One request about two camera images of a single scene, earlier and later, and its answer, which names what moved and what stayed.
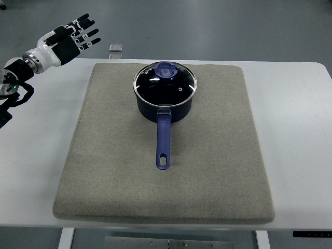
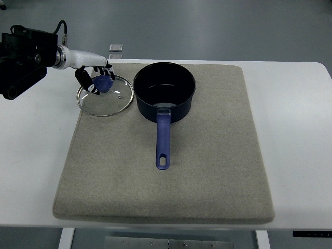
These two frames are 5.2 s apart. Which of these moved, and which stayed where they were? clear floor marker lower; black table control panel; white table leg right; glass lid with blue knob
Moved: glass lid with blue knob
Stayed: clear floor marker lower; black table control panel; white table leg right
